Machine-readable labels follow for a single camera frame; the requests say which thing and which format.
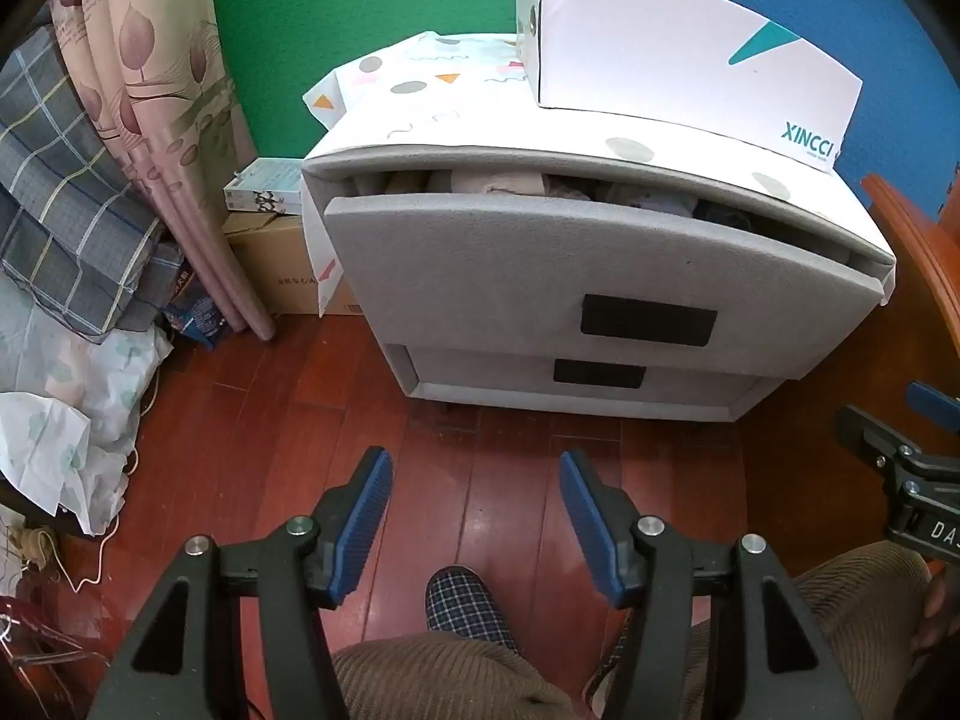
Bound brown cardboard box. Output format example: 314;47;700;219
223;208;365;316

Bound grey plaid bedding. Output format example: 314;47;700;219
0;22;185;335

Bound white shoe box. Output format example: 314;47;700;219
514;0;865;175

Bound white leaf print plastic sheet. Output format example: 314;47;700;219
0;270;173;537

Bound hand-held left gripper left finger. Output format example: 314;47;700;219
90;446;395;720

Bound beige cord bundle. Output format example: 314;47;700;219
4;525;57;571

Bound clear plastic hanger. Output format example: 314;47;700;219
0;592;83;720

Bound dark plaid slipper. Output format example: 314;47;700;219
425;566;520;653

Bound blue printed bag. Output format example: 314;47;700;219
161;262;230;350

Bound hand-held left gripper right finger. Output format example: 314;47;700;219
559;451;863;720

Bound brown wooden furniture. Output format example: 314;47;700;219
861;172;960;361

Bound small grey fabric drawer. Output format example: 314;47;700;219
382;343;758;422

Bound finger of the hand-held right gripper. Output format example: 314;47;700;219
835;403;923;475
905;381;960;412

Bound white patterned cover sheet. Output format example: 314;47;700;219
302;31;897;316

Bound pink leaf print curtain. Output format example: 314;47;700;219
56;0;277;340

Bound white cable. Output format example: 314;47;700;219
52;360;162;593

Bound white printed carton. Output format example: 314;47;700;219
223;157;305;215

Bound brown corduroy pants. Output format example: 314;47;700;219
330;540;935;720

